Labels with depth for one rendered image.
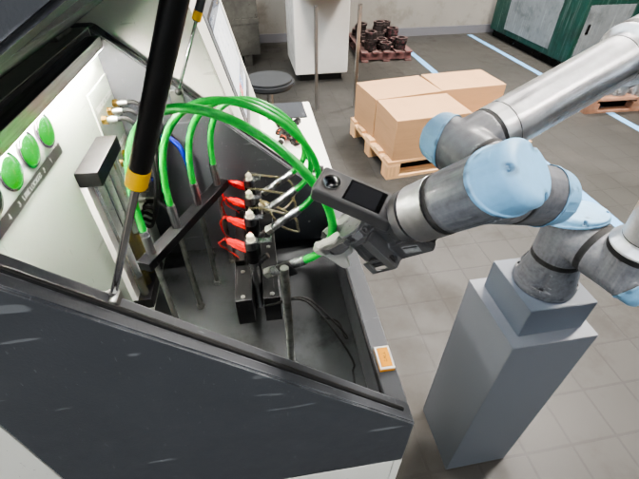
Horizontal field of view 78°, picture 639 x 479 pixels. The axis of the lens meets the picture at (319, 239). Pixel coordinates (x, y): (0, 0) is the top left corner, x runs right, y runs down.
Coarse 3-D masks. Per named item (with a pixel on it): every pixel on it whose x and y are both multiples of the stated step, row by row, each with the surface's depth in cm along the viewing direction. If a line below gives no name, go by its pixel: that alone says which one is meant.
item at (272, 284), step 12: (264, 216) 109; (264, 252) 98; (264, 264) 95; (240, 276) 92; (276, 276) 92; (240, 288) 89; (252, 288) 90; (264, 288) 89; (276, 288) 89; (240, 300) 86; (252, 300) 87; (264, 300) 87; (276, 300) 88; (240, 312) 88; (252, 312) 89; (276, 312) 90
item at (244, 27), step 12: (228, 0) 460; (240, 0) 464; (252, 0) 469; (228, 12) 468; (240, 12) 472; (252, 12) 477; (240, 24) 479; (252, 24) 485; (240, 36) 488; (252, 36) 493; (240, 48) 497; (252, 48) 502; (252, 60) 512
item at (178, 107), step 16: (176, 112) 56; (192, 112) 55; (208, 112) 55; (224, 112) 55; (240, 128) 55; (256, 128) 55; (128, 144) 62; (272, 144) 55; (128, 160) 64; (288, 160) 56; (304, 176) 57; (128, 192) 69; (144, 224) 75; (336, 224) 62; (304, 256) 69; (320, 256) 67
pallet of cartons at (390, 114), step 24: (456, 72) 354; (480, 72) 354; (360, 96) 331; (384, 96) 311; (408, 96) 313; (432, 96) 311; (456, 96) 327; (480, 96) 333; (360, 120) 342; (384, 120) 298; (408, 120) 278; (384, 144) 305; (408, 144) 291; (384, 168) 304; (408, 168) 314; (432, 168) 314
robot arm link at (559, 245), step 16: (592, 208) 87; (560, 224) 86; (576, 224) 84; (592, 224) 82; (608, 224) 83; (544, 240) 91; (560, 240) 87; (576, 240) 84; (592, 240) 82; (544, 256) 92; (560, 256) 89; (576, 256) 85
